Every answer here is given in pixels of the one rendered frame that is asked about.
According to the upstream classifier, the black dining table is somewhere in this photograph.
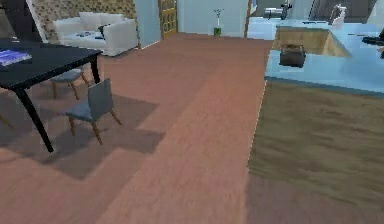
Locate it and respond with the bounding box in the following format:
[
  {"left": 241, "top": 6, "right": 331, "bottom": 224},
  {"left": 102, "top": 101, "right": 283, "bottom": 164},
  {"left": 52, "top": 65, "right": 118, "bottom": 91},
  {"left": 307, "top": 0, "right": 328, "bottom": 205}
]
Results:
[{"left": 0, "top": 37, "right": 104, "bottom": 154}]

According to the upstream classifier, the grey chair with wooden legs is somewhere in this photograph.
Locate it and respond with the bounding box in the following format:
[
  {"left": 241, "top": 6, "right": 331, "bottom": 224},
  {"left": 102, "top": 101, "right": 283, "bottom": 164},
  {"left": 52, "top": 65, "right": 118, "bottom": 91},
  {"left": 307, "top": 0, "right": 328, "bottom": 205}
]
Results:
[
  {"left": 49, "top": 68, "right": 91, "bottom": 101},
  {"left": 61, "top": 77, "right": 123, "bottom": 146}
]

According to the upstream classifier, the silver sink tap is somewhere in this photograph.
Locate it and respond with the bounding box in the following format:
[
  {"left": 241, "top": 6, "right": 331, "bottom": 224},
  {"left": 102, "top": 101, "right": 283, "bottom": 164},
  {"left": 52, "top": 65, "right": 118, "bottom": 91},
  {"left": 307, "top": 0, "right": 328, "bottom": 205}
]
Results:
[{"left": 328, "top": 3, "right": 348, "bottom": 29}]

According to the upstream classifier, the house plant in green pot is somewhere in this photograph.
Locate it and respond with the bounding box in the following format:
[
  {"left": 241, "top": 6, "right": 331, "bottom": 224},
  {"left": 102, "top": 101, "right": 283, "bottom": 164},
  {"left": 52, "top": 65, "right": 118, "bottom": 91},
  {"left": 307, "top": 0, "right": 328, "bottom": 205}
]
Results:
[{"left": 212, "top": 8, "right": 225, "bottom": 38}]

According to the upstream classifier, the white sofa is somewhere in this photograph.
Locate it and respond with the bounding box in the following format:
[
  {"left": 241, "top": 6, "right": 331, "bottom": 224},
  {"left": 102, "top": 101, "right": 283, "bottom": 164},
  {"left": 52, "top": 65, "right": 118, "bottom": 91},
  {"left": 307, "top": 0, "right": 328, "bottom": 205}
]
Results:
[{"left": 52, "top": 11, "right": 140, "bottom": 57}]

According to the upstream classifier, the wooden counter with blue top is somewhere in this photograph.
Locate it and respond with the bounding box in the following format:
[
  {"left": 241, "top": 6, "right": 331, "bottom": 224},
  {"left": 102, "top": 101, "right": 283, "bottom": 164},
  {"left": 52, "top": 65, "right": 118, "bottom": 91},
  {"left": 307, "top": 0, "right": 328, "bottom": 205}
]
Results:
[{"left": 247, "top": 17, "right": 384, "bottom": 208}]

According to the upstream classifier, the grey kitchen appliance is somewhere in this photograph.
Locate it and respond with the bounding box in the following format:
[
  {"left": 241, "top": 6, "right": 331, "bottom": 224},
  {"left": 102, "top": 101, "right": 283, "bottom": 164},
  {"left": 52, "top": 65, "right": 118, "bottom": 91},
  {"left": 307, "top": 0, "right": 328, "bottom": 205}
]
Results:
[{"left": 263, "top": 3, "right": 294, "bottom": 21}]

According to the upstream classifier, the dark toaster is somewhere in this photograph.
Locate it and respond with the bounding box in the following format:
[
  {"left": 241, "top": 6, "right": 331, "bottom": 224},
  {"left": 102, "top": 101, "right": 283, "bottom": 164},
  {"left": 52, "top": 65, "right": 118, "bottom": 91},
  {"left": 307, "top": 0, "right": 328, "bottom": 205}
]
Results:
[{"left": 278, "top": 43, "right": 307, "bottom": 69}]

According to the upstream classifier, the blue book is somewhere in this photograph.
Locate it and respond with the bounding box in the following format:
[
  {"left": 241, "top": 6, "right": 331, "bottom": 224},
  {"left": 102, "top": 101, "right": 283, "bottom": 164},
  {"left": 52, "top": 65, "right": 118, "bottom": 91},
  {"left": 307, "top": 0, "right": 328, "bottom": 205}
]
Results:
[{"left": 0, "top": 48, "right": 33, "bottom": 67}]

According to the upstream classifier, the yellow wooden room door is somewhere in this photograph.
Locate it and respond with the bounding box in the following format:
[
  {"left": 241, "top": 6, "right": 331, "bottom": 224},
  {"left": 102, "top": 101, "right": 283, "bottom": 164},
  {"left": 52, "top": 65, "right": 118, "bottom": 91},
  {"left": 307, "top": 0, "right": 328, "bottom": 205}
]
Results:
[{"left": 157, "top": 0, "right": 179, "bottom": 40}]

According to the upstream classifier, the black pan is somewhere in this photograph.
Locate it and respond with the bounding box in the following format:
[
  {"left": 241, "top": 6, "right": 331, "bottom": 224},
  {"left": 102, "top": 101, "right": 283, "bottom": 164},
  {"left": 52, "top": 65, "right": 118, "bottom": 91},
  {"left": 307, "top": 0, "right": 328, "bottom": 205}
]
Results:
[{"left": 361, "top": 28, "right": 384, "bottom": 47}]

